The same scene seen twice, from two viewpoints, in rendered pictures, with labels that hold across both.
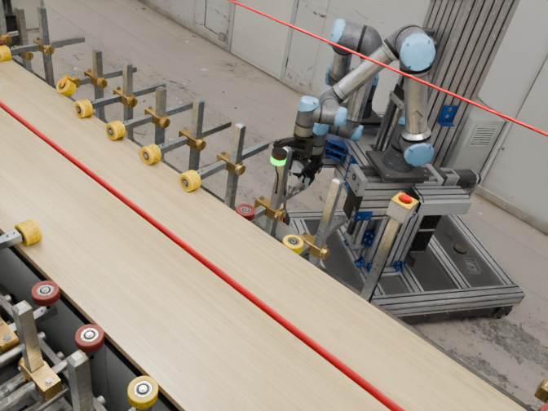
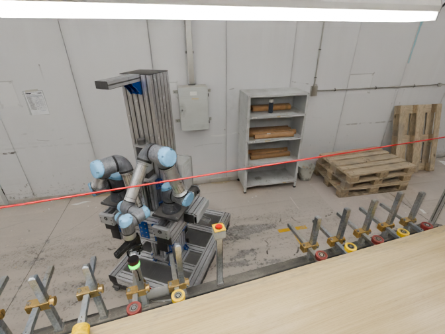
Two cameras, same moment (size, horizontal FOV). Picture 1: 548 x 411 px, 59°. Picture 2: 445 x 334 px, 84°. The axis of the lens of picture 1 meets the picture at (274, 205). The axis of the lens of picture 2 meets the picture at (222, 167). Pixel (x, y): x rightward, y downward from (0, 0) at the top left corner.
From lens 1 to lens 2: 78 cm
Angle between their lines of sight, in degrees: 43
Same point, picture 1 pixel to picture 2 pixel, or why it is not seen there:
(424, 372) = (287, 287)
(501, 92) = not seen: hidden behind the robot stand
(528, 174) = not seen: hidden behind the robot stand
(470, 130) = (183, 169)
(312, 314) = (233, 319)
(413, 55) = (167, 159)
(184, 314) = not seen: outside the picture
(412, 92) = (173, 175)
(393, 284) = (192, 256)
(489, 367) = (245, 250)
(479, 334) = (230, 242)
